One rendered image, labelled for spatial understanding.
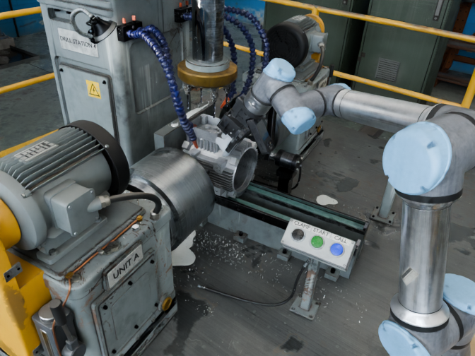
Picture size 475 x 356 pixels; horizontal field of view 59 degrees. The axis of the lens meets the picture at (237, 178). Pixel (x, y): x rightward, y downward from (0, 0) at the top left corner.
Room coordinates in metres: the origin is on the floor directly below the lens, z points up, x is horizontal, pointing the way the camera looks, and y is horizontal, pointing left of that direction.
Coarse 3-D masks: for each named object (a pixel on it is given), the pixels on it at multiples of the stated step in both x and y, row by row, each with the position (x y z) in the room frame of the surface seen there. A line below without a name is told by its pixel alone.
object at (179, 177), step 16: (144, 160) 0.95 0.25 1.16; (160, 160) 0.94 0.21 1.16; (176, 160) 0.95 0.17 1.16; (192, 160) 0.97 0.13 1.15; (144, 176) 0.86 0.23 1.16; (160, 176) 0.88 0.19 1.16; (176, 176) 0.90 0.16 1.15; (192, 176) 0.92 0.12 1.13; (208, 176) 0.96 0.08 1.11; (160, 192) 0.83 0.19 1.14; (176, 192) 0.85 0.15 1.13; (192, 192) 0.88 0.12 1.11; (208, 192) 0.93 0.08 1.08; (176, 208) 0.82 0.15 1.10; (192, 208) 0.86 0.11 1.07; (208, 208) 0.92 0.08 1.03; (176, 224) 0.81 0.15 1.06; (192, 224) 0.85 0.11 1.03; (176, 240) 0.81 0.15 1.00
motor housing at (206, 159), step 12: (240, 144) 1.16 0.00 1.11; (204, 156) 1.14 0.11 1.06; (216, 156) 1.13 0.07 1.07; (228, 156) 1.12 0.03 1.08; (240, 156) 1.12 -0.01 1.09; (252, 156) 1.22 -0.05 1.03; (204, 168) 1.12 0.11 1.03; (228, 168) 1.10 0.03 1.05; (240, 168) 1.22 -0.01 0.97; (252, 168) 1.21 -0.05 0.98; (216, 180) 1.09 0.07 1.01; (228, 180) 1.07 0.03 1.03; (240, 180) 1.19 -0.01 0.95; (240, 192) 1.13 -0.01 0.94
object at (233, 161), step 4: (184, 144) 1.18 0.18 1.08; (188, 144) 1.17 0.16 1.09; (252, 144) 1.20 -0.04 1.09; (256, 144) 1.20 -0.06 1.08; (184, 148) 1.17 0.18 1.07; (188, 148) 1.17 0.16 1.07; (232, 156) 1.10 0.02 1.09; (232, 160) 1.09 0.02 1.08; (236, 160) 1.09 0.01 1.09; (232, 164) 1.08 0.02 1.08; (236, 164) 1.09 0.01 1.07; (252, 176) 1.20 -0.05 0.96; (252, 180) 1.20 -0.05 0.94; (228, 192) 1.09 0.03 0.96; (232, 192) 1.09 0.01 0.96; (232, 196) 1.08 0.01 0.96
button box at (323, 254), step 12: (288, 228) 0.81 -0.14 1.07; (300, 228) 0.80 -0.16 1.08; (312, 228) 0.79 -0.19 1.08; (288, 240) 0.78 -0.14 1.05; (300, 240) 0.77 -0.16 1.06; (324, 240) 0.77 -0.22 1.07; (336, 240) 0.76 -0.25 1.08; (348, 240) 0.76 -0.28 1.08; (300, 252) 0.77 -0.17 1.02; (312, 252) 0.75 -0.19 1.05; (324, 252) 0.74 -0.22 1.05; (348, 252) 0.73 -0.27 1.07; (336, 264) 0.71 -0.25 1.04; (348, 264) 0.73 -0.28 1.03
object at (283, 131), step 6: (228, 102) 1.42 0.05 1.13; (234, 102) 1.41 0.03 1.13; (222, 108) 1.44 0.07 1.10; (228, 108) 1.42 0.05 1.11; (222, 114) 1.44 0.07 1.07; (264, 114) 1.36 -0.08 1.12; (264, 120) 1.35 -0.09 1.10; (276, 120) 1.35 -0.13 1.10; (276, 126) 1.34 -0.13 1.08; (282, 126) 1.37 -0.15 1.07; (276, 132) 1.33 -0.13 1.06; (282, 132) 1.37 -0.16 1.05; (288, 132) 1.44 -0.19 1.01; (252, 138) 1.37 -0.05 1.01; (276, 138) 1.33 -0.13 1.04; (282, 138) 1.38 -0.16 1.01; (276, 144) 1.34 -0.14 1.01; (258, 150) 1.35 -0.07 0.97; (258, 156) 1.36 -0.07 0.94
